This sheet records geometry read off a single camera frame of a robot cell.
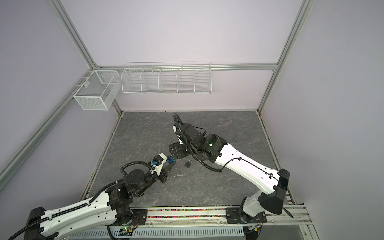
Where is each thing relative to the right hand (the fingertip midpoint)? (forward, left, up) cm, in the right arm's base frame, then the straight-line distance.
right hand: (176, 148), depth 68 cm
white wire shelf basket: (+52, +11, +3) cm, 53 cm away
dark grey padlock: (+5, -3, -27) cm, 27 cm away
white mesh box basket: (+46, +57, -2) cm, 74 cm away
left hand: (-4, +3, -6) cm, 7 cm away
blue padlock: (-5, +3, -3) cm, 6 cm away
